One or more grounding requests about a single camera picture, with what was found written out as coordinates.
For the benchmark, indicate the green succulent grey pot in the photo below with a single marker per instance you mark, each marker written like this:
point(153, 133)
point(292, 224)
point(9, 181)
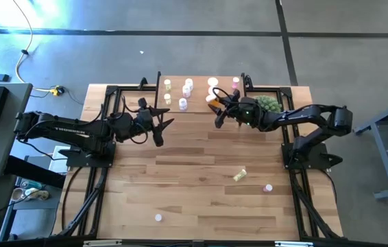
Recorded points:
point(269, 103)

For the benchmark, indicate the masking tape roll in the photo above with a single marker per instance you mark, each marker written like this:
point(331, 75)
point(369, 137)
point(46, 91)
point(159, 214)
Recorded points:
point(17, 194)

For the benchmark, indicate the silver aluminium bracket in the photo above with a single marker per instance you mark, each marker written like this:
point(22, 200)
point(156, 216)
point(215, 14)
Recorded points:
point(102, 243)
point(293, 244)

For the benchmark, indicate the wooden shelf black metal frame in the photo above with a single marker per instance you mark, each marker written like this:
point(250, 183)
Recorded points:
point(199, 103)

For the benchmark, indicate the yellow power plug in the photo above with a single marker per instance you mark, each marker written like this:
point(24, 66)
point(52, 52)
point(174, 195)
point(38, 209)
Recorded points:
point(56, 91)

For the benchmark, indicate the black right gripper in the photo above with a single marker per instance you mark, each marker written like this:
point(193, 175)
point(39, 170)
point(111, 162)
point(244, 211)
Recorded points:
point(247, 113)

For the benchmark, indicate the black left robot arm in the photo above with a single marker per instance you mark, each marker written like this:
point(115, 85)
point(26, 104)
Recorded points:
point(67, 129)

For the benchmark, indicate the pink medicine bottle white cap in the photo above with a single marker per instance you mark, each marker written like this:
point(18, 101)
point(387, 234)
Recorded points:
point(235, 82)
point(267, 188)
point(158, 217)

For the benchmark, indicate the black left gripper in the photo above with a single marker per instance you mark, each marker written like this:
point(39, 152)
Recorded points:
point(132, 125)

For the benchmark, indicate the black aluminium rig frame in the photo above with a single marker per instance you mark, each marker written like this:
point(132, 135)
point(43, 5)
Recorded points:
point(303, 206)

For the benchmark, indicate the teal can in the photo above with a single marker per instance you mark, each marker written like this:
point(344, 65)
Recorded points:
point(31, 185)

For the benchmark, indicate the grey side desk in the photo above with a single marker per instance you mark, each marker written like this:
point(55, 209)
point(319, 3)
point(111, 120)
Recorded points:
point(5, 144)

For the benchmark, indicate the black diagonal bar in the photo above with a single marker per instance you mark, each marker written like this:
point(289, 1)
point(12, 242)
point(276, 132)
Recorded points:
point(33, 171)

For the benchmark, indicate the grey metal table frame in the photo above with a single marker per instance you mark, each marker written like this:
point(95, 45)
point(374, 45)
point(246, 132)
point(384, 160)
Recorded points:
point(382, 154)

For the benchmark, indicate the yellow medicine bottle white cap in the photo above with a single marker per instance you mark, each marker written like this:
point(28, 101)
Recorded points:
point(167, 99)
point(167, 84)
point(240, 175)

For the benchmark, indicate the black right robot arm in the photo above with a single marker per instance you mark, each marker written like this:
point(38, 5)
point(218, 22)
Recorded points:
point(303, 115)

